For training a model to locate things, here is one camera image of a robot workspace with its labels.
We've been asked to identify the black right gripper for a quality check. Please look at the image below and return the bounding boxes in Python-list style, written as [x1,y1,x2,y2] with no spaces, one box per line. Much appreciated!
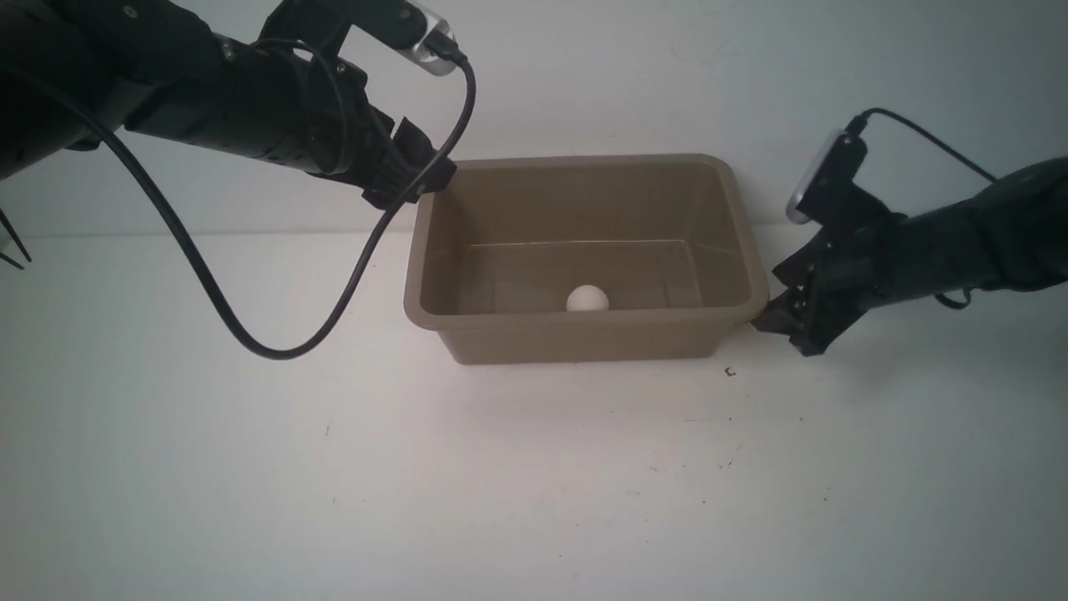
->
[750,188,905,357]

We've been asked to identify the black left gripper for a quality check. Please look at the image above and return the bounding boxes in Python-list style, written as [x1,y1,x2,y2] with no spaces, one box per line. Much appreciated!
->
[274,42,457,210]

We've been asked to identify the brown plastic bin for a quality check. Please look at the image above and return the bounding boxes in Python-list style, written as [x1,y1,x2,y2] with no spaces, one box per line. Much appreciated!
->
[404,154,770,366]

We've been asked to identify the white table-tennis ball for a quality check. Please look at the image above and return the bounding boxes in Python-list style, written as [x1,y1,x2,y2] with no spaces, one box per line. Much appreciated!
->
[566,285,610,312]

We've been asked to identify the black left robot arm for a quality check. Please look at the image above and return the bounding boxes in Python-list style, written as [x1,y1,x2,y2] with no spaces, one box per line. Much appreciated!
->
[1,1,456,209]

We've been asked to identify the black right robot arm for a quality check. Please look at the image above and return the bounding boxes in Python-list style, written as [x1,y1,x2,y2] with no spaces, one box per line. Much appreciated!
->
[752,159,1065,355]

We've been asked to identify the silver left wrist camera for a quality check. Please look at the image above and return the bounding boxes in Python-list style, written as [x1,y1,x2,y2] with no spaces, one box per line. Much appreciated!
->
[350,0,461,77]

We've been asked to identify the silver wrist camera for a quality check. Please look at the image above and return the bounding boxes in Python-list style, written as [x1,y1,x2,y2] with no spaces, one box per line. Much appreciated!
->
[350,0,461,77]
[785,129,867,225]

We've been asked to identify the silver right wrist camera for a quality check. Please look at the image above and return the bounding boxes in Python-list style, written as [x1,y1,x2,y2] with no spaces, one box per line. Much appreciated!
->
[785,129,867,225]

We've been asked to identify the black camera cable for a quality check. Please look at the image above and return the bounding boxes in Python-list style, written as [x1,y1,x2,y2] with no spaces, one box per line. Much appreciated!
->
[844,108,1000,183]
[0,38,478,361]

